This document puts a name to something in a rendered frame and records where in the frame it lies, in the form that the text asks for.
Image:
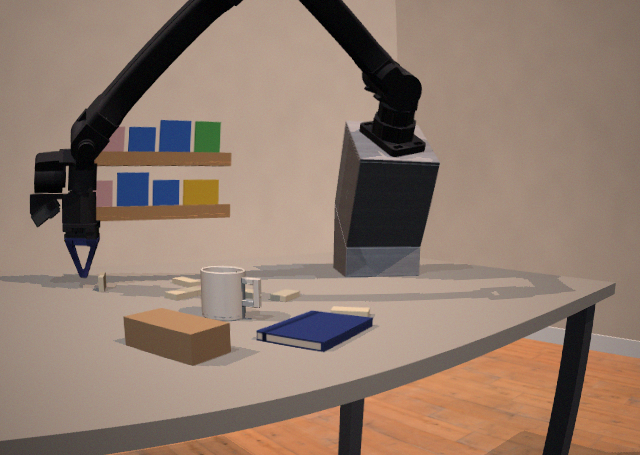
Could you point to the brown rectangular block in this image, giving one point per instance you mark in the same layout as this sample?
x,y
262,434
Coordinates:
x,y
177,336

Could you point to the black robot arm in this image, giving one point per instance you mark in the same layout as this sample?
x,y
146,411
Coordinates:
x,y
393,130

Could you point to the grey mug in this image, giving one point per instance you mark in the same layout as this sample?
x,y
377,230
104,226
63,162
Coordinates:
x,y
223,293

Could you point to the dark blue notebook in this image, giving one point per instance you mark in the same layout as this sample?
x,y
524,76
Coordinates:
x,y
314,330

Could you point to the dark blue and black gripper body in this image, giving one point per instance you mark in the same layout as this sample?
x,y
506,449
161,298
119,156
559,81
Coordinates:
x,y
87,225

